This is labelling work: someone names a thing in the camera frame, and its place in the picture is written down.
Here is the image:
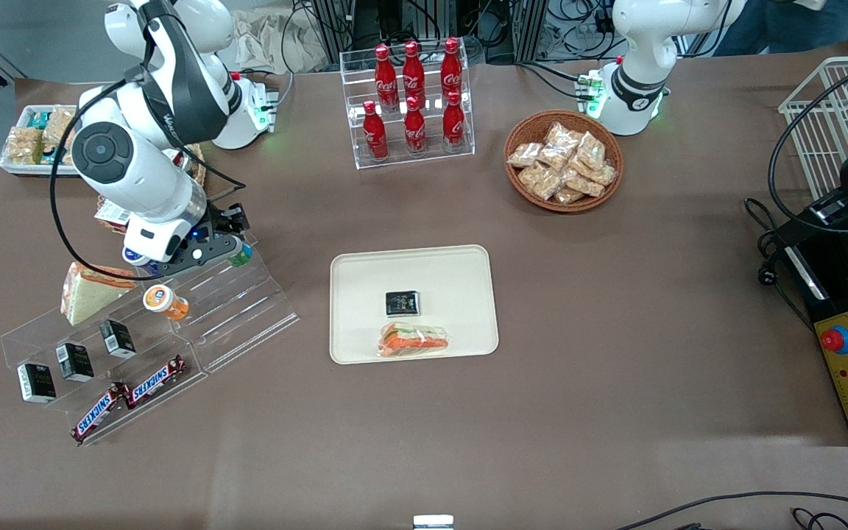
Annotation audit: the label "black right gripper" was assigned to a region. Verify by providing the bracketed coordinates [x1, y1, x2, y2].
[192, 205, 252, 255]

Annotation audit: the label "orange gum bottle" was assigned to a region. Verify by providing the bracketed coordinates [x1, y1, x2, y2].
[142, 284, 191, 322]

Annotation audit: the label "white rectangular snack tray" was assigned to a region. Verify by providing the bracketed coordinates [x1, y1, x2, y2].
[0, 105, 85, 179]

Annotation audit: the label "cream serving tray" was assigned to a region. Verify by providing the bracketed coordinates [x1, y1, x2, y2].
[329, 244, 501, 366]

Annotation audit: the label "oval wicker basket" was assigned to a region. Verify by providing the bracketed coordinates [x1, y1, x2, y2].
[96, 142, 208, 235]

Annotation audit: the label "clear acrylic tiered stand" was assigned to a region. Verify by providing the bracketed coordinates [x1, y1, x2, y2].
[0, 221, 301, 448]

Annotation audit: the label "black control box yellow panel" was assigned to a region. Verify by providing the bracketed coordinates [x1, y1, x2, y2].
[775, 219, 848, 448]

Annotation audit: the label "red box with white label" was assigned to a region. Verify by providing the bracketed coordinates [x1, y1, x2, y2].
[94, 200, 132, 226]

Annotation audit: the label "wrapped triangle sandwich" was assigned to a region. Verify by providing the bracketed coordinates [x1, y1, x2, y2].
[60, 262, 137, 328]

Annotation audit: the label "small black box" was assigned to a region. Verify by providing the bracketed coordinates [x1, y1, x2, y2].
[99, 319, 138, 361]
[17, 362, 57, 404]
[54, 342, 95, 383]

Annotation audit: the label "red emergency stop button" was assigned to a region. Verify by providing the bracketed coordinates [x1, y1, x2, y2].
[819, 323, 848, 356]

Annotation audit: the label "Snickers bar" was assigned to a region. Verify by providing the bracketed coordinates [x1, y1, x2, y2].
[123, 355, 188, 410]
[70, 382, 131, 445]

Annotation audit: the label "red Coca-Cola bottle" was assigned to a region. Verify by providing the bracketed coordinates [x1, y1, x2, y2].
[439, 38, 464, 101]
[442, 91, 467, 155]
[373, 43, 400, 113]
[403, 95, 429, 158]
[402, 40, 427, 108]
[361, 99, 390, 162]

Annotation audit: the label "person in blue jeans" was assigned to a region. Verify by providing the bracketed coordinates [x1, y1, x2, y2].
[711, 0, 848, 57]

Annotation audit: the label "small black packet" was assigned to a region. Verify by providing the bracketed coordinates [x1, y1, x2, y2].
[384, 290, 422, 318]

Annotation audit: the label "rice cracker snack pack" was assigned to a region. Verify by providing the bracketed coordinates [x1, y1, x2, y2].
[5, 126, 44, 165]
[43, 106, 77, 146]

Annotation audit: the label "wrapped sandwich with orange filling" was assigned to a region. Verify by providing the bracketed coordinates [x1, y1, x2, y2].
[377, 322, 451, 360]

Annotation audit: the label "clear acrylic bottle rack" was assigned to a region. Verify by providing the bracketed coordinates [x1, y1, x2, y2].
[339, 45, 477, 172]

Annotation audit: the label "round wicker basket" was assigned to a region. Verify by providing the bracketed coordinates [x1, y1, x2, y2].
[503, 110, 625, 215]

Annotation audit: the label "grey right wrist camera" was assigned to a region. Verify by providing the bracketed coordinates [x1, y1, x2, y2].
[161, 234, 242, 279]

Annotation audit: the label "white wire basket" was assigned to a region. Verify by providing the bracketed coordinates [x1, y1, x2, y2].
[777, 54, 848, 204]

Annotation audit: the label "black looping cable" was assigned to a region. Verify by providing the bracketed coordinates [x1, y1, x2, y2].
[766, 47, 848, 236]

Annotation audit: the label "black cable with plug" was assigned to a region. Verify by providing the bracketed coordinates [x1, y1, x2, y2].
[743, 197, 815, 332]

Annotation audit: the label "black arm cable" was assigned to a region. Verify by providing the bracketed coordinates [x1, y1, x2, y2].
[49, 0, 247, 282]

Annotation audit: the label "black base cables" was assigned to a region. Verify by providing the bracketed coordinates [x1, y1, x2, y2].
[518, 60, 596, 101]

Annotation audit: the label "long black cable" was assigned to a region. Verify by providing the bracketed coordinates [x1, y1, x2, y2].
[614, 491, 848, 530]

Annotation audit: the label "curled black cable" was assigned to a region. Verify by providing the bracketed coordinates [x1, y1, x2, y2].
[790, 506, 848, 530]

